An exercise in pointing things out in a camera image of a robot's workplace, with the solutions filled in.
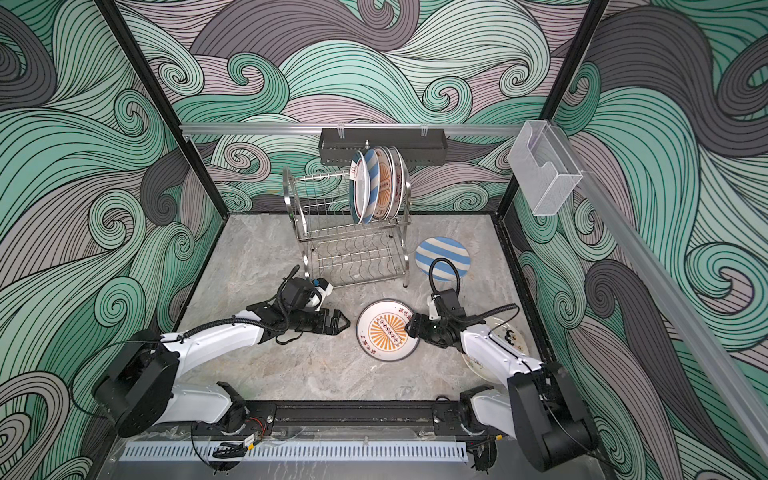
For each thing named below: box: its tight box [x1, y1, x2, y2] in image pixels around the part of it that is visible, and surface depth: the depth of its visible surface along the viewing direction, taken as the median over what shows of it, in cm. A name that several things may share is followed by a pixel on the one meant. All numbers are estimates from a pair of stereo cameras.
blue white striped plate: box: [415, 236, 471, 281], surface depth 110 cm
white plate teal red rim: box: [349, 150, 371, 226], surface depth 85 cm
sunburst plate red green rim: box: [356, 298, 419, 362], surface depth 90 cm
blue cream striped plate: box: [364, 148, 381, 224], surface depth 76 cm
